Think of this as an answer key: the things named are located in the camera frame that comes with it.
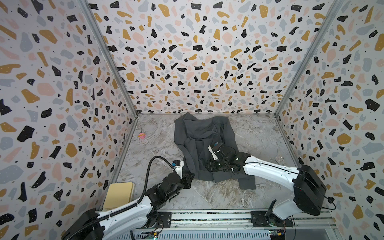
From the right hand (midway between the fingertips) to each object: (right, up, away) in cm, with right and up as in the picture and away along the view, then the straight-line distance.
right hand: (204, 164), depth 81 cm
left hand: (-5, -4, -2) cm, 7 cm away
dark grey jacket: (-8, +14, +25) cm, 29 cm away
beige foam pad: (-46, -16, 0) cm, 49 cm away
